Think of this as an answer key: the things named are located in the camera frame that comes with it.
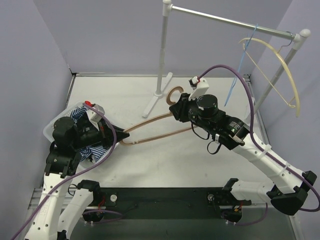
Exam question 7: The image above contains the tan wooden hanger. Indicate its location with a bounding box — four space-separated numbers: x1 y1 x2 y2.
120 86 192 146

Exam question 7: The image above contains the blue white striped tank top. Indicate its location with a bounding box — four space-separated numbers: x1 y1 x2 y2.
70 105 108 164

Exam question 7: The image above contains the light blue wire hanger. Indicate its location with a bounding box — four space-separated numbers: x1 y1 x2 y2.
224 24 259 107

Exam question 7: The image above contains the cream plastic hanger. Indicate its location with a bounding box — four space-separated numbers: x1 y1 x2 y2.
238 37 302 118

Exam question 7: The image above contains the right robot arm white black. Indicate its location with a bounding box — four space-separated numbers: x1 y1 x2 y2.
169 93 317 216

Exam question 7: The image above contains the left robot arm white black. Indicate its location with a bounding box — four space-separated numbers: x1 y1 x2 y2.
24 115 130 240

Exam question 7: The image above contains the white perforated plastic basket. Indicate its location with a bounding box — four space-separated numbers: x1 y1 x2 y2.
43 101 112 170

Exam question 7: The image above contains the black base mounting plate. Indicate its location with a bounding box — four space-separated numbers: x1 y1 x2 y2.
83 187 252 223

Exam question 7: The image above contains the silver clothes rack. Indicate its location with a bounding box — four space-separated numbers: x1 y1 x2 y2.
140 0 311 118

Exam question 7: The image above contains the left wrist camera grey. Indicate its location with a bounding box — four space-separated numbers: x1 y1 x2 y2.
84 101 105 129

